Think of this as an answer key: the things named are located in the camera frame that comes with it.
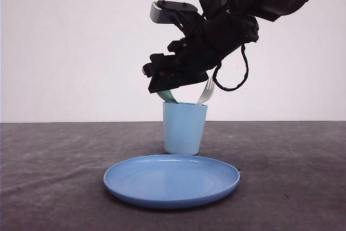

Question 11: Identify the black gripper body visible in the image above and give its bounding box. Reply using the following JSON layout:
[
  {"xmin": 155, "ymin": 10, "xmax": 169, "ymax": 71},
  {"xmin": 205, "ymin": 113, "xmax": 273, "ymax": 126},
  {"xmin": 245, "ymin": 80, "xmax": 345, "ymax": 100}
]
[{"xmin": 143, "ymin": 13, "xmax": 259, "ymax": 78}]

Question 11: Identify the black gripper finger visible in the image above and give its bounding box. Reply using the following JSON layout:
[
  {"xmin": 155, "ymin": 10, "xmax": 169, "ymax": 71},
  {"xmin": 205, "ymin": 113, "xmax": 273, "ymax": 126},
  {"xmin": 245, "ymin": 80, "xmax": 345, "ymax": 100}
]
[{"xmin": 148, "ymin": 71, "xmax": 209, "ymax": 93}]

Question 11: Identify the mint green plastic spoon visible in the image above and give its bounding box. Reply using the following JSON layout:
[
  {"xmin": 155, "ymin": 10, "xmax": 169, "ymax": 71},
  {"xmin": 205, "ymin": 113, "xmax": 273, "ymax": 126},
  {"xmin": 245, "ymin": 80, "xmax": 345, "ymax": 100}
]
[{"xmin": 157, "ymin": 90, "xmax": 178, "ymax": 104}]

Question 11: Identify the white plastic fork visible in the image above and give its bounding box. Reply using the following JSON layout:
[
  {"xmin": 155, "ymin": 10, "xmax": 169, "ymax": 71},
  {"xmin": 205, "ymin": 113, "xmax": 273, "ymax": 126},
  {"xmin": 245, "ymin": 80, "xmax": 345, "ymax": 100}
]
[{"xmin": 196, "ymin": 77, "xmax": 215, "ymax": 105}]

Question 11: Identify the light blue plastic cup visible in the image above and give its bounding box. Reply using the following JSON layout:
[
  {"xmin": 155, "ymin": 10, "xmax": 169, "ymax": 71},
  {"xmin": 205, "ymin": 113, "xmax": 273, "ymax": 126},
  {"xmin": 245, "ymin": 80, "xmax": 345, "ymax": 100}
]
[{"xmin": 163, "ymin": 102, "xmax": 208, "ymax": 155}]

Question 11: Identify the blue plastic plate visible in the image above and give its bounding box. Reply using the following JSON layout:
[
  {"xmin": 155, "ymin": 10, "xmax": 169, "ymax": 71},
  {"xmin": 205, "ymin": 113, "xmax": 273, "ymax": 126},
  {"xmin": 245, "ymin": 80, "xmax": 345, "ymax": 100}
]
[{"xmin": 103, "ymin": 154, "xmax": 241, "ymax": 209}]

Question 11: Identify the grey table mat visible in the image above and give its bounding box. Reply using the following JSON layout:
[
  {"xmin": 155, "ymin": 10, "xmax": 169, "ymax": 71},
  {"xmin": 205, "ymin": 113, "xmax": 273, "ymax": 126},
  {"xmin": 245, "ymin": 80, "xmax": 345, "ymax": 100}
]
[{"xmin": 0, "ymin": 121, "xmax": 346, "ymax": 231}]

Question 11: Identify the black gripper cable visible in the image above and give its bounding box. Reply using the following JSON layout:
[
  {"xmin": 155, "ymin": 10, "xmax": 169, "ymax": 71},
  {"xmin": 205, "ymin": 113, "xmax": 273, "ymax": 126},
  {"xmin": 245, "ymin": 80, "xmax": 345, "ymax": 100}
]
[{"xmin": 212, "ymin": 43, "xmax": 250, "ymax": 93}]

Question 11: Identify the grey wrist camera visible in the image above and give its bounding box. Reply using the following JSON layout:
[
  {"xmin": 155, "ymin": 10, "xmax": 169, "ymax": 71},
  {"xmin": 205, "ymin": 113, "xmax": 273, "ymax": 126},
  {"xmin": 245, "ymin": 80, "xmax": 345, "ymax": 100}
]
[{"xmin": 150, "ymin": 0, "xmax": 198, "ymax": 24}]

